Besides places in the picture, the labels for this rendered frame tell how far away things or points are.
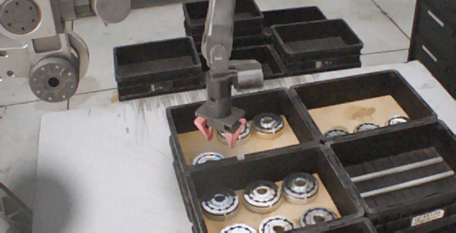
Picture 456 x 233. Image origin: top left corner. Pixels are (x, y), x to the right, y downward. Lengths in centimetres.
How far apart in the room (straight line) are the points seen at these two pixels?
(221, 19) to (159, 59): 165
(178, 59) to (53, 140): 100
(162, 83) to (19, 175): 99
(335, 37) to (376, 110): 118
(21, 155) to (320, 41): 175
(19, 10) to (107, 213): 78
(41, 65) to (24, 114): 203
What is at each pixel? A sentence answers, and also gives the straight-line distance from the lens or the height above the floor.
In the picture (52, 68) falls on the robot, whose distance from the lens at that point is 157.
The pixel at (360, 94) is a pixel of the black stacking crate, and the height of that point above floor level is 85.
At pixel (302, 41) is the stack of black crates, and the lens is 301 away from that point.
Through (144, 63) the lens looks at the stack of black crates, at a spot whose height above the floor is 49.
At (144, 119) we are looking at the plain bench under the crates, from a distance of 212.
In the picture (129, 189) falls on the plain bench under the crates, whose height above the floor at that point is 70.
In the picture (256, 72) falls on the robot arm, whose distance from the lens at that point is 129.
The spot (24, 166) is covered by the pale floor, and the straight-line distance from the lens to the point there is 318.
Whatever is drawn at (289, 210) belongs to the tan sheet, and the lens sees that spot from 155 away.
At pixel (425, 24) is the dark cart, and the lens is 321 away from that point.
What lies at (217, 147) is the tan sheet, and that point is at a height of 83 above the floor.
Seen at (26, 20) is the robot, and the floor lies 144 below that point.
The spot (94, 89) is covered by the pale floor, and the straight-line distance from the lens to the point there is 366.
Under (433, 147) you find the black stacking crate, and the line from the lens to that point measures 183.
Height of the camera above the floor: 195
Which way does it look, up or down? 37 degrees down
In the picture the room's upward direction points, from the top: straight up
